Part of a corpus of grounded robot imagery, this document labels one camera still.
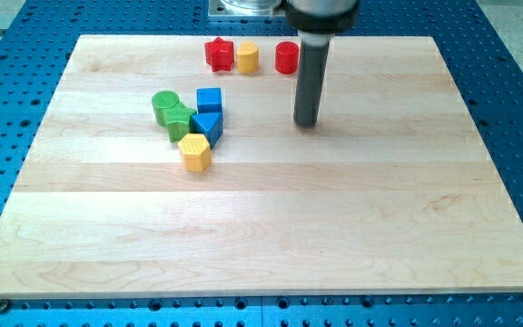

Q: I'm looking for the robot arm with black collar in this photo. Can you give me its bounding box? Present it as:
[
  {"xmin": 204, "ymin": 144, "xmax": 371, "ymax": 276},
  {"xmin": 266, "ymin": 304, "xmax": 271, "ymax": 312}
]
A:
[{"xmin": 271, "ymin": 0, "xmax": 360, "ymax": 46}]

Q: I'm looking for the yellow hexagon block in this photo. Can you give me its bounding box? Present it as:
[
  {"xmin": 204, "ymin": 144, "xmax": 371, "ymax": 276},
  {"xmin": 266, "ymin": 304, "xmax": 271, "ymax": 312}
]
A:
[{"xmin": 178, "ymin": 134, "xmax": 212, "ymax": 173}]

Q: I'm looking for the green star block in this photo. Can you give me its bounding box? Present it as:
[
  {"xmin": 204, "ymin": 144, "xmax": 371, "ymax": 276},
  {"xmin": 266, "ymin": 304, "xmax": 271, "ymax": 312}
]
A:
[{"xmin": 163, "ymin": 103, "xmax": 197, "ymax": 143}]

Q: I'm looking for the red star block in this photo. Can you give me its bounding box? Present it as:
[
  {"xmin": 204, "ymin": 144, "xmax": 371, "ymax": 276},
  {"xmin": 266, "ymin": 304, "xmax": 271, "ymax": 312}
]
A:
[{"xmin": 204, "ymin": 37, "xmax": 234, "ymax": 72}]

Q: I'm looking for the blue triangle block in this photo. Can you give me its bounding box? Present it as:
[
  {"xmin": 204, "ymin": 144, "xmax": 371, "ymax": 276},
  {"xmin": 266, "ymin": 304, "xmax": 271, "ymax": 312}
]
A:
[{"xmin": 191, "ymin": 113, "xmax": 223, "ymax": 148}]

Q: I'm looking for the blue cube block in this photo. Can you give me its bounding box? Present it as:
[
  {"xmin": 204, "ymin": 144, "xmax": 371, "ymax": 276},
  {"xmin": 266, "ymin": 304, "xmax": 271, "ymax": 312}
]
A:
[{"xmin": 196, "ymin": 87, "xmax": 222, "ymax": 114}]

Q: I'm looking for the yellow cylinder block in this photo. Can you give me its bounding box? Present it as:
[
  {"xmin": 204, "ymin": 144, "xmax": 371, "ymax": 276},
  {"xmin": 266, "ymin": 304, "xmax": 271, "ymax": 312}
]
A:
[{"xmin": 236, "ymin": 41, "xmax": 260, "ymax": 74}]

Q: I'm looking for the red cylinder block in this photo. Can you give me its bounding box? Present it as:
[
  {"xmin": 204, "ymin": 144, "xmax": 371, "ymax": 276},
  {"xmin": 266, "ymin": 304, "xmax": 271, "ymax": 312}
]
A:
[{"xmin": 274, "ymin": 41, "xmax": 300, "ymax": 74}]

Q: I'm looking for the green cylinder block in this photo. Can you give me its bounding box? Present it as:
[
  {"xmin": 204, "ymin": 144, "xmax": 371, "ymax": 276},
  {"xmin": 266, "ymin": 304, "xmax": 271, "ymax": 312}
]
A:
[{"xmin": 152, "ymin": 90, "xmax": 180, "ymax": 127}]

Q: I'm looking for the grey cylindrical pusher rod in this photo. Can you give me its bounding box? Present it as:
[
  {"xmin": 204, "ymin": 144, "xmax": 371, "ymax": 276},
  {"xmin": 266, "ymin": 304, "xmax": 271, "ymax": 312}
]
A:
[{"xmin": 293, "ymin": 40, "xmax": 330, "ymax": 128}]

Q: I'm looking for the light wooden board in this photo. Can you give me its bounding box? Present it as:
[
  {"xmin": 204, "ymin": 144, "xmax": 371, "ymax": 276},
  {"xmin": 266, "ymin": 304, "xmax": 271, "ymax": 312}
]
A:
[{"xmin": 0, "ymin": 35, "xmax": 523, "ymax": 299}]

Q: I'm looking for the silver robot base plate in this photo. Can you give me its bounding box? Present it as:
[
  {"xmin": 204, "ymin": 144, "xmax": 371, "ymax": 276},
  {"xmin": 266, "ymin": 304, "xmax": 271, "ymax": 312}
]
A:
[{"xmin": 208, "ymin": 0, "xmax": 284, "ymax": 18}]

